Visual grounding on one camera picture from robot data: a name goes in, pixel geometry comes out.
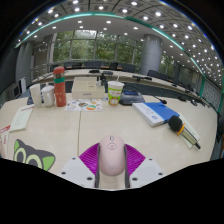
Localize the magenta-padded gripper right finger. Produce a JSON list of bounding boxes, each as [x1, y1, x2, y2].
[[123, 143, 167, 189]]

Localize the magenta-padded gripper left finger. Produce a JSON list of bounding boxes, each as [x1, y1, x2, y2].
[[57, 142, 101, 189]]

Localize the pink computer mouse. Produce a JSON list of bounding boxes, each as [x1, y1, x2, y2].
[[98, 134, 127, 177]]

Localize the cat-shaped grey green mouse pad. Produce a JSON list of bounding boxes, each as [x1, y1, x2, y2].
[[12, 138, 56, 172]]

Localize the white book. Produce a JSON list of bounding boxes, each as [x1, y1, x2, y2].
[[132, 102, 166, 128]]

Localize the black and gold microphone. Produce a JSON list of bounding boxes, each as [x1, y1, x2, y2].
[[167, 115, 202, 150]]

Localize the colourful printed leaflet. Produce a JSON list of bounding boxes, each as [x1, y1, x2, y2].
[[64, 98, 104, 112]]

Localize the blue folder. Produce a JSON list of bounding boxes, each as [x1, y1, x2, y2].
[[143, 101, 181, 124]]

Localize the grey desk phone device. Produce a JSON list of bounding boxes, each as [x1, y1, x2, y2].
[[119, 90, 146, 106]]

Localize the green printed cup with straw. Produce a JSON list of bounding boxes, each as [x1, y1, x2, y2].
[[106, 74, 125, 107]]

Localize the beige cardboard box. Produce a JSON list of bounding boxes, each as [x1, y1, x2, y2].
[[71, 76, 106, 100]]

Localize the white lidded mug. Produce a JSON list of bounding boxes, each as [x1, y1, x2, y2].
[[40, 83, 56, 108]]

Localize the red thermos bottle green band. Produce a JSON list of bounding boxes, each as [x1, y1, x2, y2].
[[52, 66, 68, 108]]

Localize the white paper cup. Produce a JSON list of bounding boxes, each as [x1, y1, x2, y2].
[[29, 83, 43, 108]]

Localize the dark office chairs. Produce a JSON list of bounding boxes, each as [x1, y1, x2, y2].
[[63, 60, 214, 104]]

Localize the ceiling lights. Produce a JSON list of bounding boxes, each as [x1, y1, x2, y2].
[[16, 0, 223, 78]]

